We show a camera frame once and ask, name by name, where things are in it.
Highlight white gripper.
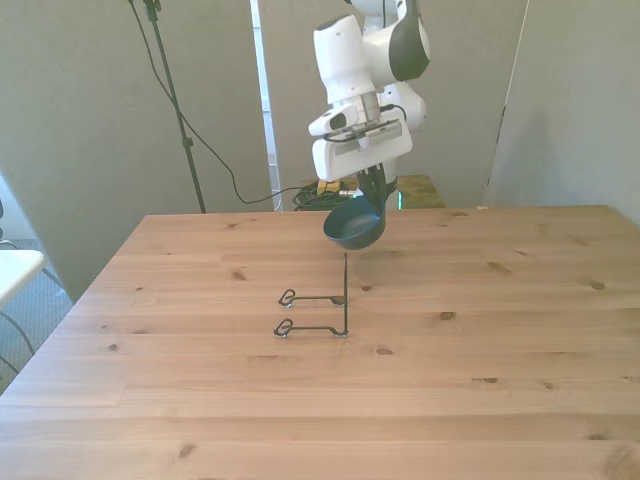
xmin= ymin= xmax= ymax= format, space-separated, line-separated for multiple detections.
xmin=310 ymin=118 xmax=415 ymax=203

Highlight blue bowl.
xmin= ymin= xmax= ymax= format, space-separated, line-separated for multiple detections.
xmin=322 ymin=195 xmax=388 ymax=253

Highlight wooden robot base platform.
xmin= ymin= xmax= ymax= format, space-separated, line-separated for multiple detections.
xmin=298 ymin=174 xmax=447 ymax=211

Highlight black tripod pole stand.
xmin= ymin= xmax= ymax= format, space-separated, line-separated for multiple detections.
xmin=141 ymin=0 xmax=209 ymax=215

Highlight white side table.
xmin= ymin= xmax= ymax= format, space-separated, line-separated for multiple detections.
xmin=0 ymin=249 xmax=47 ymax=307

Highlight coiled green black cables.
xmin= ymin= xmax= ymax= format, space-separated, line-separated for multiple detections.
xmin=289 ymin=181 xmax=362 ymax=212

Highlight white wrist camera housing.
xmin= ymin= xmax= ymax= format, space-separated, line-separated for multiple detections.
xmin=306 ymin=101 xmax=362 ymax=138

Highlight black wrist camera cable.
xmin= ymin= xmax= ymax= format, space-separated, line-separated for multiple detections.
xmin=321 ymin=102 xmax=411 ymax=143

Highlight black wire bowl rack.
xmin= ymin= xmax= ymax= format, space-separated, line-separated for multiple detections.
xmin=272 ymin=251 xmax=352 ymax=341

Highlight black tripod camera cable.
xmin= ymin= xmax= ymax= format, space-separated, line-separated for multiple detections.
xmin=126 ymin=0 xmax=307 ymax=206

